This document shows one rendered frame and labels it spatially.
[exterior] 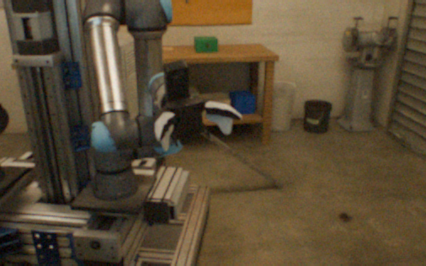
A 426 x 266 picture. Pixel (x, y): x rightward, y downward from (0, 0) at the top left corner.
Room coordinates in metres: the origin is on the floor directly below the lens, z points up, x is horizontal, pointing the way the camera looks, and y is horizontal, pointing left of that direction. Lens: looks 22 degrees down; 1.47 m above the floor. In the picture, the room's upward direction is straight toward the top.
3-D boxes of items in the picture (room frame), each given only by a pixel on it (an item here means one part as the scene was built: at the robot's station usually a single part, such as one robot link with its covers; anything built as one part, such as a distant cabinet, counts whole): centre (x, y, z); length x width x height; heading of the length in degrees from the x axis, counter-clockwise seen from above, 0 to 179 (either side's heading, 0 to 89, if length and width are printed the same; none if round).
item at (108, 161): (1.11, 0.32, 0.98); 0.13 x 0.12 x 0.14; 109
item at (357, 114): (3.81, -1.52, 0.57); 0.47 x 0.37 x 1.14; 98
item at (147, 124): (0.89, 0.13, 1.12); 0.11 x 0.08 x 0.11; 109
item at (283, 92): (3.76, -0.68, 0.24); 0.31 x 0.29 x 0.47; 98
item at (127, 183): (1.10, 0.33, 0.87); 0.15 x 0.15 x 0.10
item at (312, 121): (3.70, -1.06, 0.14); 0.30 x 0.29 x 0.28; 8
